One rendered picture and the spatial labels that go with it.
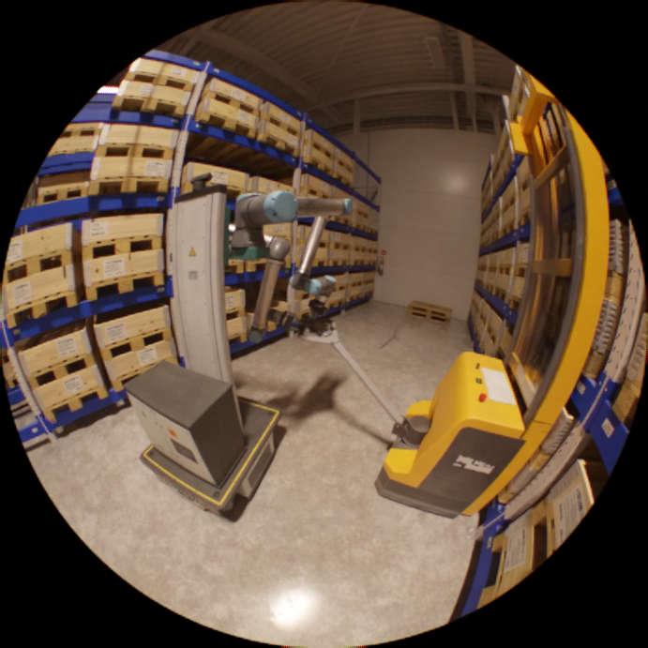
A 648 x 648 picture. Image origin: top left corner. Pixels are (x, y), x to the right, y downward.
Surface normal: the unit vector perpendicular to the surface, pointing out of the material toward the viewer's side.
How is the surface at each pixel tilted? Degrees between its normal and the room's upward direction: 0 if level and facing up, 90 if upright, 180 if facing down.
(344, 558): 0
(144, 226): 90
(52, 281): 90
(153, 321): 90
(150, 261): 90
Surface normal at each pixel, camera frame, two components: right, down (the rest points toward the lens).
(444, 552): 0.06, -0.94
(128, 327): 0.84, 0.22
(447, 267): -0.54, 0.25
